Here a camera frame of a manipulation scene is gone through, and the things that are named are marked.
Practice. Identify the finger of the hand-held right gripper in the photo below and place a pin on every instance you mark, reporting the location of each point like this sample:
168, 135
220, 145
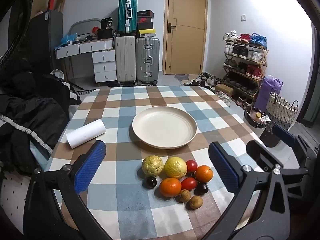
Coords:
283, 134
257, 153

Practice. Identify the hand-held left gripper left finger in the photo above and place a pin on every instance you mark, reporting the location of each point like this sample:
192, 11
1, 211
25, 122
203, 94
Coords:
90, 166

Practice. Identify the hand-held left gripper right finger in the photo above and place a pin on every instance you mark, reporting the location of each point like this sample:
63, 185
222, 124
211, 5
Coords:
222, 170

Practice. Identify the orange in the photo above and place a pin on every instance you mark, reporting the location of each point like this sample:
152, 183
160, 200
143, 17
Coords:
204, 173
170, 187

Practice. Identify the dark purple plum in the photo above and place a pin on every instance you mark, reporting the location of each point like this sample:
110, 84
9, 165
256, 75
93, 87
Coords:
151, 182
201, 188

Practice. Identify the red tomato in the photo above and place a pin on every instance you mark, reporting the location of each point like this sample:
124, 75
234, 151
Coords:
192, 165
189, 183

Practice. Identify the brown longan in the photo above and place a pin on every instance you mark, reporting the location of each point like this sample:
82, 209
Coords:
195, 202
184, 195

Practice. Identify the smooth yellow guava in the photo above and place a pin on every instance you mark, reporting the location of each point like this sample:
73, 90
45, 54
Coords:
175, 168

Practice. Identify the bumpy pale yellow fruit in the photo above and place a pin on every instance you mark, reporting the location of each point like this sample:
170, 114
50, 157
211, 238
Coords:
152, 165

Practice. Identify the beige round plate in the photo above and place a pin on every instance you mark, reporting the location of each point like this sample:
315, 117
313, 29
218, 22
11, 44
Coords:
163, 127

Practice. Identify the black trash bin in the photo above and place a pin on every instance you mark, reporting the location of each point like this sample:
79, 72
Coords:
268, 137

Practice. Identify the woven basket bag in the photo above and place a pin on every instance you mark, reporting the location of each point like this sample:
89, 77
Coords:
281, 112

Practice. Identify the white paper towel roll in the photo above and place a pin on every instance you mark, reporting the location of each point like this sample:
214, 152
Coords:
85, 133

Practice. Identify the purple bag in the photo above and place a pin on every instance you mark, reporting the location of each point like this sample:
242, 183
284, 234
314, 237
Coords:
267, 92

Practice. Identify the checkered tablecloth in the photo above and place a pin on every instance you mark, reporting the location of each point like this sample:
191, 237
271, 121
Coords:
120, 200

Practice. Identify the pair of white sneakers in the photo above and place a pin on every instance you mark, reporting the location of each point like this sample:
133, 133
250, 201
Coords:
223, 97

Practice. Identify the wooden shoe rack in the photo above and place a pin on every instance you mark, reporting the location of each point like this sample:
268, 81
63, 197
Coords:
261, 66

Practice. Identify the small brown cardboard box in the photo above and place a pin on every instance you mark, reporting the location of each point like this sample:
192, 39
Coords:
225, 88

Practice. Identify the striped floor rug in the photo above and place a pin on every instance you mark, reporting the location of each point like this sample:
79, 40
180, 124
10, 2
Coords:
83, 92

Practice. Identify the black tripod legs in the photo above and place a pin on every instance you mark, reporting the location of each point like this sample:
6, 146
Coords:
76, 86

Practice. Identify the white dotted cloth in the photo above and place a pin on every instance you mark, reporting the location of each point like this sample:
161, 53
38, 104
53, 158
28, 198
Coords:
12, 197

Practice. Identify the pile of black clothes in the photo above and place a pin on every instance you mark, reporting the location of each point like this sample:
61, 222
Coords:
30, 105

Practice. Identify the rows of assorted shoes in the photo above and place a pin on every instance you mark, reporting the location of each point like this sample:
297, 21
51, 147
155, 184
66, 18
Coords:
246, 52

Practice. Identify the scattered dark and white sneakers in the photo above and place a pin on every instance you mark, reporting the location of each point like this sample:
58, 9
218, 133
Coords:
202, 78

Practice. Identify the grey door mat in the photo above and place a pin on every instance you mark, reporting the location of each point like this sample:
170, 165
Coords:
181, 77

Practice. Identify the white desk with drawers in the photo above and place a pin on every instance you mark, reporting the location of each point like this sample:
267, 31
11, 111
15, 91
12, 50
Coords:
103, 65

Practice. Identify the beige suitcase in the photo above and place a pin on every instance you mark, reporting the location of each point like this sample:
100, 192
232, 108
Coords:
125, 58

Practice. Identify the silver suitcase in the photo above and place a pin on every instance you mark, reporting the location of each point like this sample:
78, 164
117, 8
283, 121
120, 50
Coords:
147, 60

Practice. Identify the blue plastic bag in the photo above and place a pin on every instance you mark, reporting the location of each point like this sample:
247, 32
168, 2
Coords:
68, 39

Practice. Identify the dark grey refrigerator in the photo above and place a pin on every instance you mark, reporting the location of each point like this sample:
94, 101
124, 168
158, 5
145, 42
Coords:
46, 42

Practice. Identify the wooden door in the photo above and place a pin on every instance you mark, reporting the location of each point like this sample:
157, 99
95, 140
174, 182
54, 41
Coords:
186, 42

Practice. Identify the black bag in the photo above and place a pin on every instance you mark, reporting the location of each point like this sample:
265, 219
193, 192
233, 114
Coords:
105, 33

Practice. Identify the red cap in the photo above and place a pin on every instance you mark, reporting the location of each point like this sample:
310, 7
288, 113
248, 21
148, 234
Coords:
95, 30

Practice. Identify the grey arched mirror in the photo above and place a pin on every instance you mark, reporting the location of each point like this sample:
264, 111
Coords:
83, 25

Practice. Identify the black printed box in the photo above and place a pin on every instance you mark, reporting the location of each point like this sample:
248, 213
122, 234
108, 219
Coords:
106, 23

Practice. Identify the plain black shoe box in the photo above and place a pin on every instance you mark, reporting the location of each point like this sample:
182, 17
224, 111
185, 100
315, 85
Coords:
145, 26

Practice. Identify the teal suitcase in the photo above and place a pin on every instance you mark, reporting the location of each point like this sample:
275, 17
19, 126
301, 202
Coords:
127, 15

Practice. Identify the red and black shoe box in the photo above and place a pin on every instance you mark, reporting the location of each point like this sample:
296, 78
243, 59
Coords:
145, 20

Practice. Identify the flat cardboard piece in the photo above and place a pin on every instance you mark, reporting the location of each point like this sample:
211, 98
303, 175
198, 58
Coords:
61, 3

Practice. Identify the red folder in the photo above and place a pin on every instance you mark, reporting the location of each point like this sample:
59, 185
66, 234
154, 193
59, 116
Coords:
51, 3

